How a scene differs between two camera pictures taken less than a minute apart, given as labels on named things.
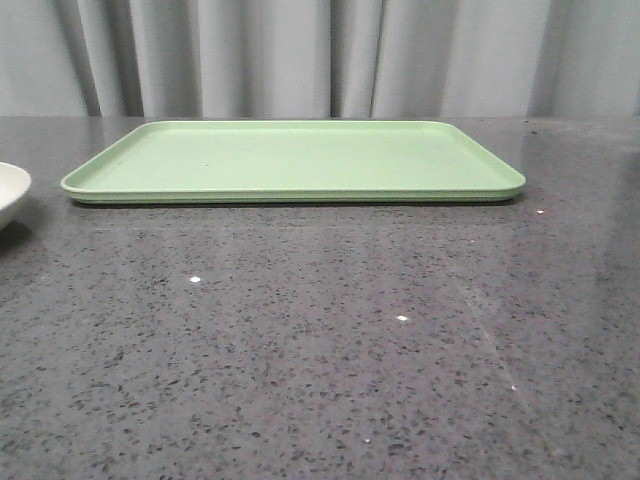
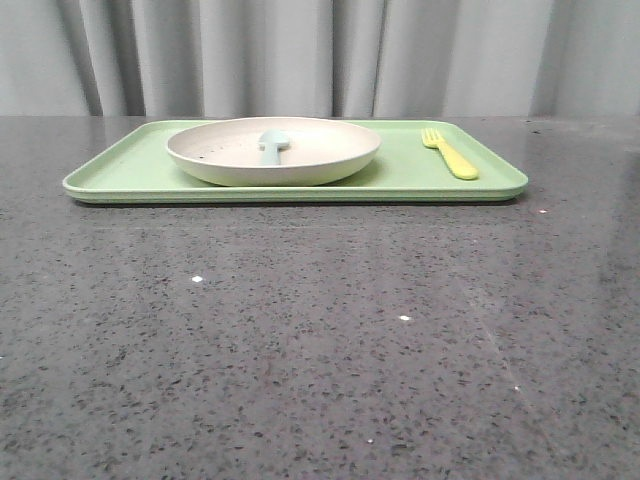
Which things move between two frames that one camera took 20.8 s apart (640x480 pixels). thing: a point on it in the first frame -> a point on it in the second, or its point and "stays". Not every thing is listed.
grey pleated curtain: x=318 y=60 stays
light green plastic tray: x=296 y=162 stays
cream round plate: x=14 y=181 -> x=272 y=151
